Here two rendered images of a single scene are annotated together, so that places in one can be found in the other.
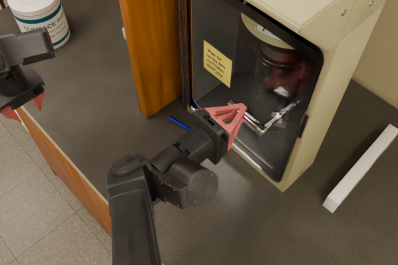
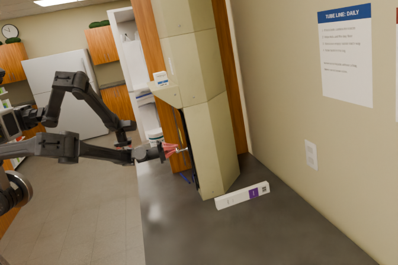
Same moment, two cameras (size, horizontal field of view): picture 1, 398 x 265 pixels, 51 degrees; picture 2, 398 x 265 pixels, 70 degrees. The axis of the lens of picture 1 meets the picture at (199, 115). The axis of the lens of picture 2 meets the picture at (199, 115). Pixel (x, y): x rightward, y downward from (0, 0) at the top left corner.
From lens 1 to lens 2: 1.06 m
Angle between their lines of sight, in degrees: 46
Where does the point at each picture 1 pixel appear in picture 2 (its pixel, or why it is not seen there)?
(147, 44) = (169, 134)
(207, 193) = (141, 155)
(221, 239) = (166, 209)
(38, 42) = (128, 122)
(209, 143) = (156, 149)
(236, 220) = (176, 205)
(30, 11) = (151, 134)
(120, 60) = not seen: hidden behind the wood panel
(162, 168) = not seen: hidden behind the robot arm
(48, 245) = not seen: outside the picture
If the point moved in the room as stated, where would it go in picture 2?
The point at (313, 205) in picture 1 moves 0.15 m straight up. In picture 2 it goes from (211, 206) to (206, 177)
